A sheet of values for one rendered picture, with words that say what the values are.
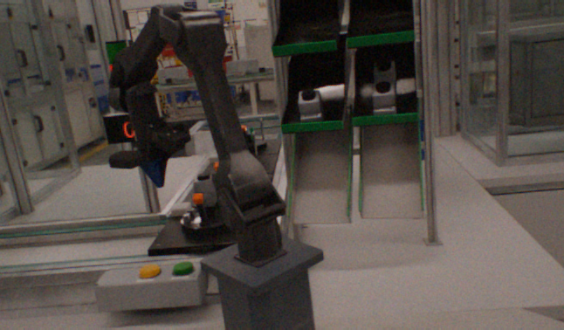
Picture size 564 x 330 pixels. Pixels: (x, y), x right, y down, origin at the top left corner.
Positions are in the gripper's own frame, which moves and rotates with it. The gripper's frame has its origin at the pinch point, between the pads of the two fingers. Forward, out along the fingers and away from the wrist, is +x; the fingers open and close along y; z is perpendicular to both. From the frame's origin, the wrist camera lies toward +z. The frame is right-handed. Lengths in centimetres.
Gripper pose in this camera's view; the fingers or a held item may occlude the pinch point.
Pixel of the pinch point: (157, 171)
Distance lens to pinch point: 109.4
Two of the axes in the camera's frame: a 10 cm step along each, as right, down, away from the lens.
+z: 8.7, 0.4, -4.9
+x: 1.3, 9.4, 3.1
